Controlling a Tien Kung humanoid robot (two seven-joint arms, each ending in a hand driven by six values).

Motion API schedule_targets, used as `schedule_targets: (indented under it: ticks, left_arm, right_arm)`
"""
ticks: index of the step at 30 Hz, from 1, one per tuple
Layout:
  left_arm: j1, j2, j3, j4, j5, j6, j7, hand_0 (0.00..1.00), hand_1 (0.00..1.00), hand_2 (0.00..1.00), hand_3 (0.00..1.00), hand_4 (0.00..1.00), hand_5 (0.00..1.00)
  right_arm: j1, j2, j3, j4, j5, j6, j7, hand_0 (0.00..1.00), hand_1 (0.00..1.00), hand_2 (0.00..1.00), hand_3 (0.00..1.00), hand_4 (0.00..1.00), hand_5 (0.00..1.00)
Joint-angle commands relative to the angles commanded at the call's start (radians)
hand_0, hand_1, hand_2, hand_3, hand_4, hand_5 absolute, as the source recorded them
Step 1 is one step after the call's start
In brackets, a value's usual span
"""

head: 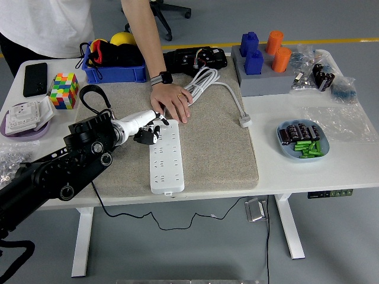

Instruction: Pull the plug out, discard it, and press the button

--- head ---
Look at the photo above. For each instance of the white table leg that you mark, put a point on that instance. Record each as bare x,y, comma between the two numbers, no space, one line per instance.
82,239
288,225

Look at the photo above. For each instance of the white wall socket panel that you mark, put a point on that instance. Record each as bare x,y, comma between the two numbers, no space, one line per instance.
46,111

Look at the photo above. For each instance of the clear bag of small parts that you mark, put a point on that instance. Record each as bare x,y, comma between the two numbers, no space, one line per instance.
303,63

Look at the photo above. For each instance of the person's left hand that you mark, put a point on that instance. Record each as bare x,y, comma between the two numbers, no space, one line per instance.
171,100

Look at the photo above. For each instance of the clear bag of blue parts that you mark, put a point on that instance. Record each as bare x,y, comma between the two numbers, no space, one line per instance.
345,90

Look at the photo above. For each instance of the grey-brown mat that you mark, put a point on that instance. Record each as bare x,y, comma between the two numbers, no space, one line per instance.
213,154

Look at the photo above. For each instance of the black cylinder cell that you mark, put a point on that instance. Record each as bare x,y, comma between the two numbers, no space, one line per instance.
284,136
316,132
302,131
310,132
292,132

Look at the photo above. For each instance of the black wrist watch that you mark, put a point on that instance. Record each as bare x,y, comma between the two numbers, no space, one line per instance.
165,77

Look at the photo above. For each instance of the purple plate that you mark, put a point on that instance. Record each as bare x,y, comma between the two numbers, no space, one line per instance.
26,137

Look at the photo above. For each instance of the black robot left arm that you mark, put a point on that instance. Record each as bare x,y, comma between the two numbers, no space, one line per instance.
59,171

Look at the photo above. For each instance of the clear bag of screws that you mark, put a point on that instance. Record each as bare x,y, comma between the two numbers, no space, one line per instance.
13,159

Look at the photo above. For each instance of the green battery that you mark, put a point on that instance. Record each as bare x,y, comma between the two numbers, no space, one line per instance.
311,152
306,143
300,147
311,156
318,146

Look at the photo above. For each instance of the black office chair base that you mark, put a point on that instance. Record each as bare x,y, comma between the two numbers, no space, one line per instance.
164,17

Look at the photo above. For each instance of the black table control panel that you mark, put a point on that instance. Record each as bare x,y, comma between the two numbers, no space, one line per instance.
328,193

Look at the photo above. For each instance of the black smartphone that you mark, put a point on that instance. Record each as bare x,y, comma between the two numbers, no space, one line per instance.
35,80

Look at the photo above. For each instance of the yellow ball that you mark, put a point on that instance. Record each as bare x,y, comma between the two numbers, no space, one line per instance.
121,38

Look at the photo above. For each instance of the black capacitor bundle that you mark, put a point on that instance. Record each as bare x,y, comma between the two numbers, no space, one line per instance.
324,77

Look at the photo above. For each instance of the light blue plate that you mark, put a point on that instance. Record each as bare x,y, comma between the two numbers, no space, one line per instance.
285,151

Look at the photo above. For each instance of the multicolour puzzle cube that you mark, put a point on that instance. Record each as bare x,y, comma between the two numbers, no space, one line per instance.
63,91

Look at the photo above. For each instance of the white power strip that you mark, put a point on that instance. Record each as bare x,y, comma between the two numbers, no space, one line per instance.
167,165

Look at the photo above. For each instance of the empty clear plastic bag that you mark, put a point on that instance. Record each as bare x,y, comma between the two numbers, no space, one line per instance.
343,122

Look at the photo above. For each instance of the grey block holder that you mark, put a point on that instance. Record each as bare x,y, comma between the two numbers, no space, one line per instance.
263,84

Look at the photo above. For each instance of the person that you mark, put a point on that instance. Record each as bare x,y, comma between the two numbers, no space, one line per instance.
44,23

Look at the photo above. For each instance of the orange cylinder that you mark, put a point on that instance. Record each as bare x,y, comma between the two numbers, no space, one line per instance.
281,60
274,43

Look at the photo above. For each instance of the white wall socket stack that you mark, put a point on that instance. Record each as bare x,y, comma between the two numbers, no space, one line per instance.
22,118

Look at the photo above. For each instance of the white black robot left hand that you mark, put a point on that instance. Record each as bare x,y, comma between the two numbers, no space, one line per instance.
134,122

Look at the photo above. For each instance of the blue block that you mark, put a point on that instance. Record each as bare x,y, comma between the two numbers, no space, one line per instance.
248,44
254,63

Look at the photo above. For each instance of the person's left forearm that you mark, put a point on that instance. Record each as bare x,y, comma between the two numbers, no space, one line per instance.
145,38

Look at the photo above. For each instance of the silver floor socket box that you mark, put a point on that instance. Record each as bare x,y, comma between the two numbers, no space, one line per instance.
254,210

